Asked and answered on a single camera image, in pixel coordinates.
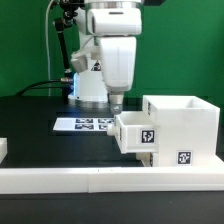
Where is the white front drawer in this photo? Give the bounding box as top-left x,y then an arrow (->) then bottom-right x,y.
136,152 -> 158,167

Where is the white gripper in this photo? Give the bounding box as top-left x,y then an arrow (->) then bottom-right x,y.
71,36 -> 137,115

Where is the grey hanging cable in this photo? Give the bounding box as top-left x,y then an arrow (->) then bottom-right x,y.
44,0 -> 56,81

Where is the white front fence rail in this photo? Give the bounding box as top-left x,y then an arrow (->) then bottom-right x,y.
0,167 -> 224,194

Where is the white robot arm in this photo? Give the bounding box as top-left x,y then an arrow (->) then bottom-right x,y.
71,0 -> 166,114

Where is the white drawer cabinet box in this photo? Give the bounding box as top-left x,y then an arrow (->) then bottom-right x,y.
142,95 -> 220,167

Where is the white fence rail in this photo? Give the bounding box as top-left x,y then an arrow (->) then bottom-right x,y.
0,167 -> 224,194
214,155 -> 224,167

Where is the white right fence rail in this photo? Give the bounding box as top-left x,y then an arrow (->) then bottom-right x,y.
214,155 -> 224,167

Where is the white drawer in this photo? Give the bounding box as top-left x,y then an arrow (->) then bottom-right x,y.
136,152 -> 158,167
107,111 -> 158,154

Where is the fiducial marker sheet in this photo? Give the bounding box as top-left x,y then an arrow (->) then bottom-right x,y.
53,118 -> 114,131

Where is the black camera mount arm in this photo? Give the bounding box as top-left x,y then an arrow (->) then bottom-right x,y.
52,0 -> 86,84

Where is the white left fence block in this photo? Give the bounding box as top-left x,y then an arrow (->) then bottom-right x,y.
0,138 -> 7,164

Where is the black cable on table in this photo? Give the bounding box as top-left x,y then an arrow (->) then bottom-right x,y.
14,79 -> 74,98

